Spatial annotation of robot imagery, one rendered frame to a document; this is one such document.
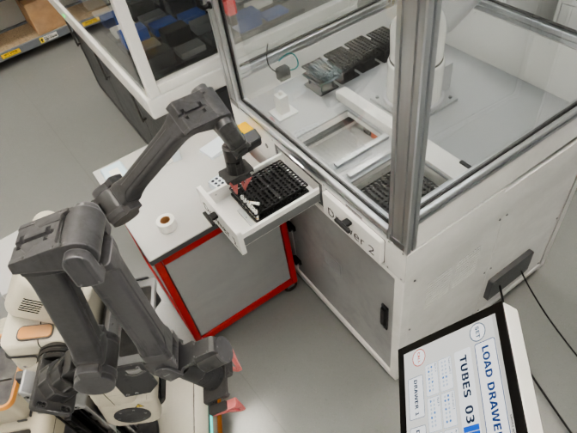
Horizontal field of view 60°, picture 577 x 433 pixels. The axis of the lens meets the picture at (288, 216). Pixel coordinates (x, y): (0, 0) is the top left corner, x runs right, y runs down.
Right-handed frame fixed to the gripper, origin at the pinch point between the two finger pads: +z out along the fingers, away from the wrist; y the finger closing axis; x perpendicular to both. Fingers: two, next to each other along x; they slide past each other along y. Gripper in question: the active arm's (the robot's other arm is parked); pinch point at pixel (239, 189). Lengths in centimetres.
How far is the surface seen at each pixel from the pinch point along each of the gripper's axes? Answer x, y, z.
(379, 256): 47, -21, 6
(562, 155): 56, -94, -1
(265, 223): 14.0, -0.7, 5.5
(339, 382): 43, -9, 93
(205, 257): -9.3, 16.4, 34.8
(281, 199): 10.0, -9.9, 3.4
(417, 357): 83, 0, -10
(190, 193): -28.9, 9.3, 19.3
